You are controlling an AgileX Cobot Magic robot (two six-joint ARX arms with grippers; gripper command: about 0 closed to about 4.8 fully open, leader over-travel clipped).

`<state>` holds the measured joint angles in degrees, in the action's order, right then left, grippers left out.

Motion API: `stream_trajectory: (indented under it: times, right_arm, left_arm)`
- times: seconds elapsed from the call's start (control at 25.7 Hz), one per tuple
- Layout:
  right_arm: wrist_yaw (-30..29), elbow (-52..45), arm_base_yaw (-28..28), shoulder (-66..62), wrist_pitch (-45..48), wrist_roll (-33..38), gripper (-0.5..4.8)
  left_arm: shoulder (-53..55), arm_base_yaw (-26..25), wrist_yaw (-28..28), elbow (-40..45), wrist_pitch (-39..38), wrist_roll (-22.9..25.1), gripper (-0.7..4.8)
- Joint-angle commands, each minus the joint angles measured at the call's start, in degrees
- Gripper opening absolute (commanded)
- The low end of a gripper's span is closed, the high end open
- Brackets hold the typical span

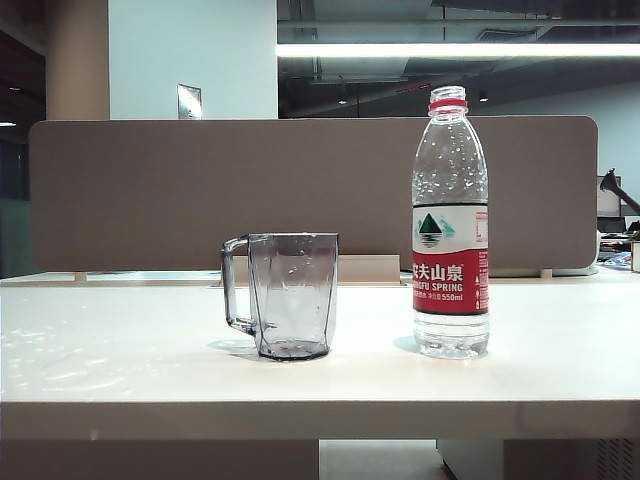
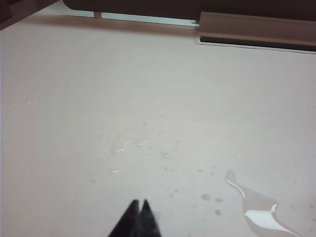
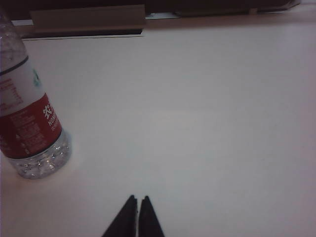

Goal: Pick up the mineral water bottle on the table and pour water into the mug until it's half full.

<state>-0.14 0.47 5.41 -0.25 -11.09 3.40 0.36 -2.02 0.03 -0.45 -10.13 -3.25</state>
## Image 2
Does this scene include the beige rail fixture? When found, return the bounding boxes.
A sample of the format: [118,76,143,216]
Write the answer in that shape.
[196,11,316,53]

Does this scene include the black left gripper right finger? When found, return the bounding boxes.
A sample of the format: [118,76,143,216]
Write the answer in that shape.
[135,199,162,237]

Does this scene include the spilled water puddle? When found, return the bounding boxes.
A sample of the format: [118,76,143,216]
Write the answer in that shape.
[224,169,298,236]

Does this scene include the brown desk divider panel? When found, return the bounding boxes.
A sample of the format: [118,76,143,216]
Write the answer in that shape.
[61,0,316,23]

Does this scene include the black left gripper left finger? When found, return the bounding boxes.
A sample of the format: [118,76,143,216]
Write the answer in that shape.
[108,199,140,237]

